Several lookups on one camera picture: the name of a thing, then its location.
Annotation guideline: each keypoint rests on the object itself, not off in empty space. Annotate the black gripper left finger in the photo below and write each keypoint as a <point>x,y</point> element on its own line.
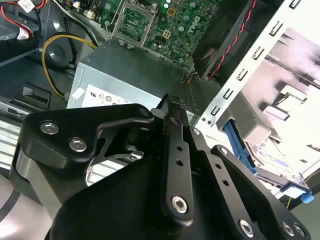
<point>112,115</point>

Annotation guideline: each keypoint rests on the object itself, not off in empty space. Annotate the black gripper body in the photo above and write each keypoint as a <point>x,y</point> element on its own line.
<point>120,205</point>

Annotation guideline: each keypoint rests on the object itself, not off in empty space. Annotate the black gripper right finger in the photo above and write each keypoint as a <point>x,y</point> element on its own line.
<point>232,197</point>

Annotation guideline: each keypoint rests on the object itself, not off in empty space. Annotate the hard disk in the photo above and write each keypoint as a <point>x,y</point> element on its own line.
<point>236,141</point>

